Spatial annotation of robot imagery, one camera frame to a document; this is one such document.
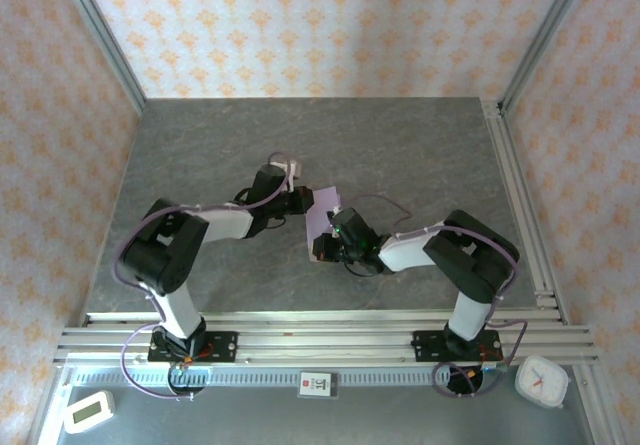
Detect grey slotted cable duct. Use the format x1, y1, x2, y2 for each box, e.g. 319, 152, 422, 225
64, 367, 451, 389

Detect aluminium frame bar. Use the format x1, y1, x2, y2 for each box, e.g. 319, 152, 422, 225
27, 364, 76, 445
569, 364, 619, 445

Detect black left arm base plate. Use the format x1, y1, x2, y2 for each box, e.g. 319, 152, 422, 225
148, 331, 239, 364

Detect white label card red mark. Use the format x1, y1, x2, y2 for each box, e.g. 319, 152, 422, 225
298, 371, 334, 399

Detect purple cloth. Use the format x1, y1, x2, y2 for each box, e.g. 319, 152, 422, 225
303, 185, 344, 264

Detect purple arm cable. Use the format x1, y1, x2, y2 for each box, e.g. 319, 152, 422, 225
113, 152, 304, 401
329, 193, 529, 399

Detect white analog clock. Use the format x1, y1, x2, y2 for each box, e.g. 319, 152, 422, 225
514, 354, 572, 411

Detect long aluminium mounting rails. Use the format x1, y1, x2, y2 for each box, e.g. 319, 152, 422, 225
53, 308, 601, 367

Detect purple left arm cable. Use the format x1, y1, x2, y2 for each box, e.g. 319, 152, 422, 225
113, 152, 304, 401

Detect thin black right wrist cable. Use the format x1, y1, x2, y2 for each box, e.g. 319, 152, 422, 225
344, 258, 387, 278

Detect grey metal shelf plate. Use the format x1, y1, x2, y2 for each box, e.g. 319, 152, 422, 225
54, 384, 599, 445

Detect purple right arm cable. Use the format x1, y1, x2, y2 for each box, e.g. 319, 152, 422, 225
329, 193, 529, 399

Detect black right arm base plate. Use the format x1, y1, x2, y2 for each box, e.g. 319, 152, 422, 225
412, 329, 502, 364

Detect black round cable grommet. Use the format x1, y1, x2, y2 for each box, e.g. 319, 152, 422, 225
167, 364, 210, 399
442, 364, 485, 399

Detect slanted aluminium frame post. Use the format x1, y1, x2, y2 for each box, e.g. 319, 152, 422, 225
498, 0, 596, 116
53, 0, 148, 114

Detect aluminium table side rail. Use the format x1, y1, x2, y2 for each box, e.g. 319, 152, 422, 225
479, 97, 571, 326

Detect white digital timer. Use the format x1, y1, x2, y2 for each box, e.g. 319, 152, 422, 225
64, 389, 117, 435

